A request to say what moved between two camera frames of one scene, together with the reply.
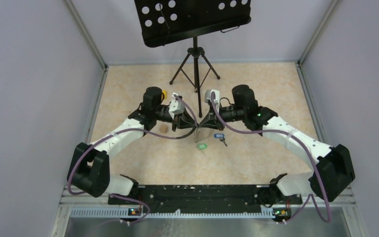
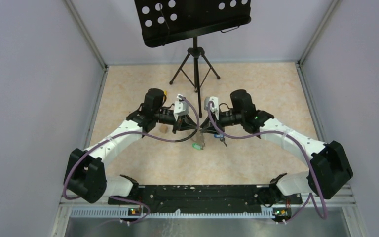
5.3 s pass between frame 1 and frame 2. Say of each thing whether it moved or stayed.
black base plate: stayed
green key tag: moved
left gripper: stayed
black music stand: stayed
